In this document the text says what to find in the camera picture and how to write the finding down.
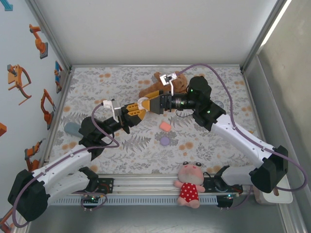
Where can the orange block sticker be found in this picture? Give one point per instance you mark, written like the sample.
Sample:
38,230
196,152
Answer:
2,128

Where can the blue machine wall sticker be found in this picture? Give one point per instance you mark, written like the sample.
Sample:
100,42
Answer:
7,5

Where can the pink frog plush toy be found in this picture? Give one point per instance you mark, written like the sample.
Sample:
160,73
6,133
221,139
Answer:
189,174

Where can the blue orange machine sticker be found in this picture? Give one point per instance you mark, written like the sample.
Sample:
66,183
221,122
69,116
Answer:
57,72

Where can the white tissue box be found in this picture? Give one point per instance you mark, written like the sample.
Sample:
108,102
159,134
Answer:
279,199

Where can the brown teddy bear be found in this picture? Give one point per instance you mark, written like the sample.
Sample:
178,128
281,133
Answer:
155,87

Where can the orange claw gripper sticker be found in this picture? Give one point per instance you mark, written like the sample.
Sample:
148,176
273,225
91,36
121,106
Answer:
15,77

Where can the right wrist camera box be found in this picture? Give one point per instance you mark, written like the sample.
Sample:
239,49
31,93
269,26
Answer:
167,78

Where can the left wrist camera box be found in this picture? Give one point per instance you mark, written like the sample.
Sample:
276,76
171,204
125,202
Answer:
116,112

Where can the pink earbud case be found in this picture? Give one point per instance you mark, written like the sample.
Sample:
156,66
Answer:
165,126

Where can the aluminium frame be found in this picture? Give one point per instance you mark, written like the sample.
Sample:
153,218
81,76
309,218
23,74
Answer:
97,65

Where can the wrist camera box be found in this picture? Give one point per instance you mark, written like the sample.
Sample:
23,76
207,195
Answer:
167,78
116,112

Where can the white round earbud case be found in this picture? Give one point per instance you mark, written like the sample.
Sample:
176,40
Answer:
141,100

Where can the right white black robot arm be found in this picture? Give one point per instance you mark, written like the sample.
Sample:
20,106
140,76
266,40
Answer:
243,140

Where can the purple earbud case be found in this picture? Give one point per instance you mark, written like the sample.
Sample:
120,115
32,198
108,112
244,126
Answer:
164,141

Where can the grey-blue rounded object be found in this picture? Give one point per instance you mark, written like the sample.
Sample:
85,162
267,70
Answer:
71,128

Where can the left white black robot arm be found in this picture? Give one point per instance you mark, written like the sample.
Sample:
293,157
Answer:
60,162

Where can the small controller board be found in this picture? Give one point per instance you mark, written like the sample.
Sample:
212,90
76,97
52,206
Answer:
93,198
229,197

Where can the floral tablecloth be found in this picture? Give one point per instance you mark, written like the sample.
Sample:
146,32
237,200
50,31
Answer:
109,82

